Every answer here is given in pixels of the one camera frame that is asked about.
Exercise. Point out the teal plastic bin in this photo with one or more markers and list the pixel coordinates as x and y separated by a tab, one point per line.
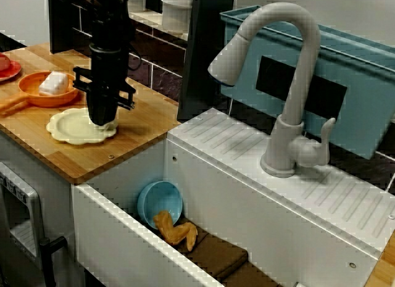
355	114

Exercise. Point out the brown sponge mat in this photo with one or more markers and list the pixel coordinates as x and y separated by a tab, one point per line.
216	256

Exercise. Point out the long wooden countertop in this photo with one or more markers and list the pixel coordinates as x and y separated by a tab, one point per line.
77	160

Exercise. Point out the orange toy frying pan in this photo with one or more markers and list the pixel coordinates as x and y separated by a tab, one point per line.
61	98

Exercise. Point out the dark tiled backsplash shelf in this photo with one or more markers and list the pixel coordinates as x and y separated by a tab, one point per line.
166	80

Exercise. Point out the grey toy faucet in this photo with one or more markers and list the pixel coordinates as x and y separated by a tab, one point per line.
284	139

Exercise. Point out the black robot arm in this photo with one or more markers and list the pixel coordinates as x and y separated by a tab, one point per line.
108	21

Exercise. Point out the plain white jar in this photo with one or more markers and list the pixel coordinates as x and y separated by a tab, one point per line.
176	15

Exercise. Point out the black upright post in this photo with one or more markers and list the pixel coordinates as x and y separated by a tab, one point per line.
203	68

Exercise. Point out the white toy sink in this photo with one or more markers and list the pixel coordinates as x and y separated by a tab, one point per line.
247	191

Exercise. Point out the short wooden countertop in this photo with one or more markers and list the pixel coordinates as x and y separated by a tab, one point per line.
385	268

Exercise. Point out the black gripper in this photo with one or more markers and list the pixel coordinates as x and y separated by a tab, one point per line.
108	68

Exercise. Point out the cream scalloped plate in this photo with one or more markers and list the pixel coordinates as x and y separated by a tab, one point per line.
71	129

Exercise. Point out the grey toy dishwasher front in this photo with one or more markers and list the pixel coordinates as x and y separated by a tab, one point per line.
18	206

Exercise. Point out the white jar with print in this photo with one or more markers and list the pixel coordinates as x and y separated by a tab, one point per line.
139	0

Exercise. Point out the red plate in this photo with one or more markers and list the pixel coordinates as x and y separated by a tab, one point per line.
14	71

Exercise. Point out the red round toy food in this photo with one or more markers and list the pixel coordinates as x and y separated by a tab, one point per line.
3	63

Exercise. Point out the brown toy chicken piece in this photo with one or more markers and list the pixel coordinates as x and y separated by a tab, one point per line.
172	233

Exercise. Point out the white toy kitchen cabinet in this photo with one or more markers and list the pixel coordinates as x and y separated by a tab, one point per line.
58	188

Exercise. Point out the light blue bowl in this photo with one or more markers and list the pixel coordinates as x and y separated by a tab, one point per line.
160	197

